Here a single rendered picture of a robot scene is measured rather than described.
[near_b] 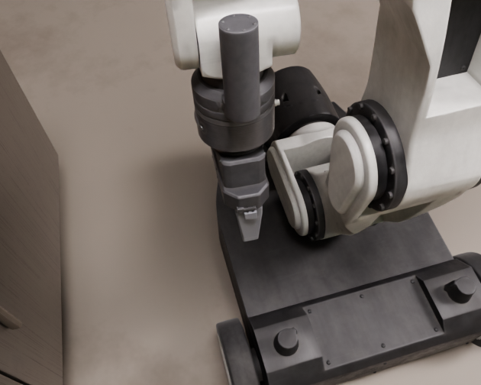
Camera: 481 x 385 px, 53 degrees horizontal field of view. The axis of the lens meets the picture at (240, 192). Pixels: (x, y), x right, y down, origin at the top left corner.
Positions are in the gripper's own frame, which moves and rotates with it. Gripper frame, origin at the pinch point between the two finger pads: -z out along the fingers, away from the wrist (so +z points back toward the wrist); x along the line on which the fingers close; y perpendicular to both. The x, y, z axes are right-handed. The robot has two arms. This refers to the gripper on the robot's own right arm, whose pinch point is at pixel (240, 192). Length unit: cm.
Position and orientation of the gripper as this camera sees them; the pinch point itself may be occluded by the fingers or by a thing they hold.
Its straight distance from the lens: 63.3
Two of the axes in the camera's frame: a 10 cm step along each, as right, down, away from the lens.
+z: -0.5, -6.9, -7.3
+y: 9.8, -1.8, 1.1
